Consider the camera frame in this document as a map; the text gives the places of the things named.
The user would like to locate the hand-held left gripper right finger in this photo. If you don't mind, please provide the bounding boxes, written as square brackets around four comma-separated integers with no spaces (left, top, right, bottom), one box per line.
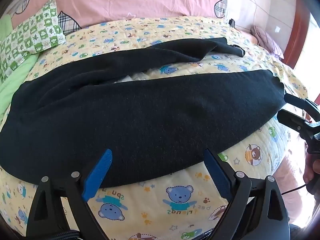
[203,149,291,240]

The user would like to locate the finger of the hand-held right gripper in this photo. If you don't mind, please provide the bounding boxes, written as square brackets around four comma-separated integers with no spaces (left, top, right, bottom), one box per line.
[284,93,320,117]
[276,108,320,140]

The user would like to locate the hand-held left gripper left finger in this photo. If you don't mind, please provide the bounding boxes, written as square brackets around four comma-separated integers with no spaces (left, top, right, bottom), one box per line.
[27,149,113,240]

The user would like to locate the black pants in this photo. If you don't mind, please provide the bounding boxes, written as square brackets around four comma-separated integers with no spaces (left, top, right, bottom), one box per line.
[0,37,287,188]

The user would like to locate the person's right hand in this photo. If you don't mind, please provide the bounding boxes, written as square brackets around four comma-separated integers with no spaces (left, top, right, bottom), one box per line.
[303,152,320,184]

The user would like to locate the yellow bear print bedsheet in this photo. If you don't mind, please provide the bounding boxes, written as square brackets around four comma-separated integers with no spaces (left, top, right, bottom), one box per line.
[0,16,308,240]

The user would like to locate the purple pillow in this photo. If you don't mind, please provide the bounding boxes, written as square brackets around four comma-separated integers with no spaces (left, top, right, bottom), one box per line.
[251,27,284,59]

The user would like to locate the plain green blanket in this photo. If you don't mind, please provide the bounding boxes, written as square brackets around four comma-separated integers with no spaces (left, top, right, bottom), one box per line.
[0,14,39,123]

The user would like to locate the green checkered pillow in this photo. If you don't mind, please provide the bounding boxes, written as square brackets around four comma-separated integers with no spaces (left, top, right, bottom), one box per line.
[0,0,67,82]

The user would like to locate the pink quilt with plaid hearts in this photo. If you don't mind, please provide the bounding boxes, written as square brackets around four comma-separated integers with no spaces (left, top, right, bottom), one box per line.
[10,0,228,30]

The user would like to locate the red wooden bed frame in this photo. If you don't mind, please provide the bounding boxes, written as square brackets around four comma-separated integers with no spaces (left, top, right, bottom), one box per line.
[285,7,312,69]

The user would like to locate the white charging cable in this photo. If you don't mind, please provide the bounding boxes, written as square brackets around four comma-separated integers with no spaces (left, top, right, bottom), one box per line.
[251,0,258,32]

